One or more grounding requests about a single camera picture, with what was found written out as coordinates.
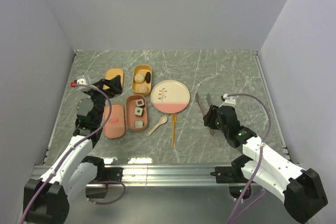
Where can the pink lunch box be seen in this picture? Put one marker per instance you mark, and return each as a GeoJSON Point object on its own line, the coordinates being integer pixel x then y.
{"type": "Point", "coordinates": [129, 112]}

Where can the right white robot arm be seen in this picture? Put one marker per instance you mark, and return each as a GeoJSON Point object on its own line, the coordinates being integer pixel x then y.
{"type": "Point", "coordinates": [300, 190]}

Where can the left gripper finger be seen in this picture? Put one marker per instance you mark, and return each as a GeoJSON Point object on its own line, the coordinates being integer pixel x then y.
{"type": "Point", "coordinates": [114, 87]}
{"type": "Point", "coordinates": [117, 80]}

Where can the pink lunch box lid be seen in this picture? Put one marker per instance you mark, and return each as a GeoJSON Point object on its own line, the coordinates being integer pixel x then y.
{"type": "Point", "coordinates": [115, 127]}

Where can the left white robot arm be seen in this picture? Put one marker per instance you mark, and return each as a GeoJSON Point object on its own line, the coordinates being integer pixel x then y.
{"type": "Point", "coordinates": [47, 198]}

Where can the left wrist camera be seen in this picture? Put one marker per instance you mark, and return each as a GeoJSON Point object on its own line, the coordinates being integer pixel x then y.
{"type": "Point", "coordinates": [81, 82]}

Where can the metal tongs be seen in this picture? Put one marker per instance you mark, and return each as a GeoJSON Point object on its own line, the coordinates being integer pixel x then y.
{"type": "Point", "coordinates": [197, 99]}

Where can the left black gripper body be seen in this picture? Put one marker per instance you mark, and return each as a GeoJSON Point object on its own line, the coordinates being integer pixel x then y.
{"type": "Point", "coordinates": [99, 98]}

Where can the red sushi roll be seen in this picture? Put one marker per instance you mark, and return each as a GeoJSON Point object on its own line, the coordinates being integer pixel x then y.
{"type": "Point", "coordinates": [140, 103]}

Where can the beige spoon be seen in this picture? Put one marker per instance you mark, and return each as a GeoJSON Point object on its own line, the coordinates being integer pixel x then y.
{"type": "Point", "coordinates": [161, 121]}

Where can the pink and cream plate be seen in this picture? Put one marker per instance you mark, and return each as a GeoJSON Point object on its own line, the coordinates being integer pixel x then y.
{"type": "Point", "coordinates": [170, 96]}

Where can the orange lunch box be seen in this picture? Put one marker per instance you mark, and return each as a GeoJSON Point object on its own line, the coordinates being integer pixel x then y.
{"type": "Point", "coordinates": [142, 69]}

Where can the green sushi roll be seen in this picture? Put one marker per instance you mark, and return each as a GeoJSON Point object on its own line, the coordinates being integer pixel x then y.
{"type": "Point", "coordinates": [138, 111]}

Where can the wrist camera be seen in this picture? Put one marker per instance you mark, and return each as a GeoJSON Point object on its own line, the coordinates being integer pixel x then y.
{"type": "Point", "coordinates": [227, 100]}
{"type": "Point", "coordinates": [81, 82]}

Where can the orange lunch box lid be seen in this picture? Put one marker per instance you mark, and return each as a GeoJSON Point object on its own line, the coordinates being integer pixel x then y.
{"type": "Point", "coordinates": [112, 73]}

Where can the black sea cucumber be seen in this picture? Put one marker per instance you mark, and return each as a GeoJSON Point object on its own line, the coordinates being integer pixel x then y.
{"type": "Point", "coordinates": [148, 77]}

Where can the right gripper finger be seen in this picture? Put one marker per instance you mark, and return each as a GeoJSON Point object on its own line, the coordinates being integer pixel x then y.
{"type": "Point", "coordinates": [208, 121]}
{"type": "Point", "coordinates": [212, 109]}

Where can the steamed bun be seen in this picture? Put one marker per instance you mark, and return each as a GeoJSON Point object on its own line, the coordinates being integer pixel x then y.
{"type": "Point", "coordinates": [143, 89]}
{"type": "Point", "coordinates": [139, 78]}

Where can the orange plastic fork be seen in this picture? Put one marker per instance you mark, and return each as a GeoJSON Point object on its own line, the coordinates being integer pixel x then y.
{"type": "Point", "coordinates": [174, 120]}

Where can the yellow sushi roll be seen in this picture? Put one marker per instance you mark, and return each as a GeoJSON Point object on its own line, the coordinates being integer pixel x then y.
{"type": "Point", "coordinates": [138, 124]}

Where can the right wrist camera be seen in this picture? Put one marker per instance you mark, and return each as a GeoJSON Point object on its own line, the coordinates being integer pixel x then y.
{"type": "Point", "coordinates": [227, 100]}

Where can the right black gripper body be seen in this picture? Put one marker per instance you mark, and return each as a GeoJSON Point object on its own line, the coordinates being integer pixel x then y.
{"type": "Point", "coordinates": [219, 126]}

